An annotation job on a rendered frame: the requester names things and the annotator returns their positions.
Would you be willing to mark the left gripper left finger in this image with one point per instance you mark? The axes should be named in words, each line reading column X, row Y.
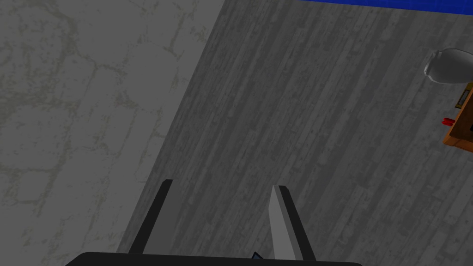
column 157, row 221

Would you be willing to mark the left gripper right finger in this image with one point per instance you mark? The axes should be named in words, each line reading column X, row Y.
column 287, row 225

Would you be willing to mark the small red object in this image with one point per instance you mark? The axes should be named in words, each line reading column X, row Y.
column 448, row 122

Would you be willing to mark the orange wooden cabinet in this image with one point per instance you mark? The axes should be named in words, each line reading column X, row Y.
column 462, row 125

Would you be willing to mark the grey rounded vase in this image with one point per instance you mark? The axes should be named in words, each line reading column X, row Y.
column 451, row 66

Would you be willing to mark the blue panel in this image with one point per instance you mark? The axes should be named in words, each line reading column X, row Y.
column 399, row 5

